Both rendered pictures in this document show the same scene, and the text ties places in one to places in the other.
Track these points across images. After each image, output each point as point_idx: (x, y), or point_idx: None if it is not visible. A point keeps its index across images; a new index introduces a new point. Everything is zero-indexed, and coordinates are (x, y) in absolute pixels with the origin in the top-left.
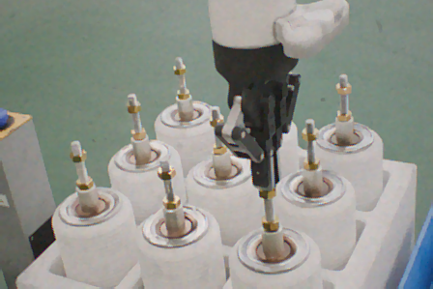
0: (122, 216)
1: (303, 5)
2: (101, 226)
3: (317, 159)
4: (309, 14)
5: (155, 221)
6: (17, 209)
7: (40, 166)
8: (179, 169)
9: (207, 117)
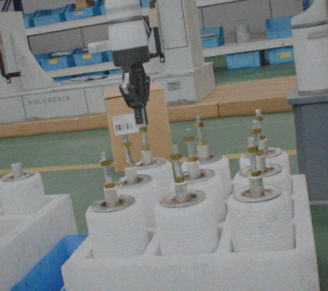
0: (240, 157)
1: (106, 41)
2: None
3: (125, 163)
4: (103, 41)
5: (216, 156)
6: None
7: None
8: (235, 186)
9: (233, 192)
